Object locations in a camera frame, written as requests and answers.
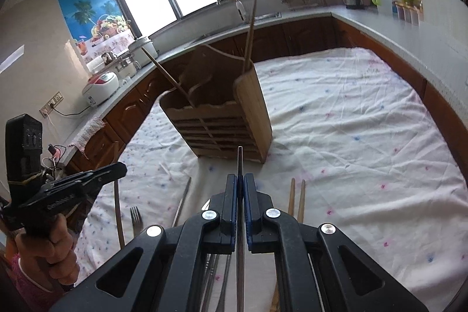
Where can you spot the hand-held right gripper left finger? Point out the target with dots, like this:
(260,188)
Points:
(234,204)

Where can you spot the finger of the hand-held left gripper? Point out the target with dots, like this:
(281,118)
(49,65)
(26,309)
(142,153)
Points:
(108,174)

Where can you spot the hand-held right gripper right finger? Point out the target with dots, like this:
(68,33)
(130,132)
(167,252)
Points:
(248,204)

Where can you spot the metal chopstick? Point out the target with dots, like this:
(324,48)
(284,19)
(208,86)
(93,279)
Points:
(182,200)
(209,271)
(240,162)

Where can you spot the wooden utensil holder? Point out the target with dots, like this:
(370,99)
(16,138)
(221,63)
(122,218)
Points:
(252,114)

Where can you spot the person's left hand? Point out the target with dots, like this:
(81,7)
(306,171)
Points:
(55,253)

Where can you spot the white lace cloth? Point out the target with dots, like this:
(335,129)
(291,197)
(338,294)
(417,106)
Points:
(87,131)

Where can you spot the metal fork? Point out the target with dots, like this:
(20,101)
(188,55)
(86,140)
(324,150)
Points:
(136,220)

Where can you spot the white and red rice cooker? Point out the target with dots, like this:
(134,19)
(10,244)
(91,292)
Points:
(100,87)

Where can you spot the small white appliance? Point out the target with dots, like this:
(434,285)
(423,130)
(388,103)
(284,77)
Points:
(127,68)

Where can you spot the white floral tablecloth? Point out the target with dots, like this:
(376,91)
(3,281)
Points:
(347,122)

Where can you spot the white electric pot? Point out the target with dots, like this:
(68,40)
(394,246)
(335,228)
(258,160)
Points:
(144,49)

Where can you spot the fruit printed window blind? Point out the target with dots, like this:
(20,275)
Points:
(87,12)

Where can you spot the wooden lower cabinets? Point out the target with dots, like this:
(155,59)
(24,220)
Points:
(292,32)

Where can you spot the steel sink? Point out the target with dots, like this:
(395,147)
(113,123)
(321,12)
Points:
(268,16)

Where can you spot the chrome faucet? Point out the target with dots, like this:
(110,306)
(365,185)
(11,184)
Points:
(239,6)

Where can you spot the seasoning jar rack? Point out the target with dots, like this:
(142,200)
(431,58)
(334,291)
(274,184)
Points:
(409,14)

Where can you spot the wall outlet strip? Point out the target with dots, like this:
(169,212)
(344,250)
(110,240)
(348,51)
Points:
(51,103)

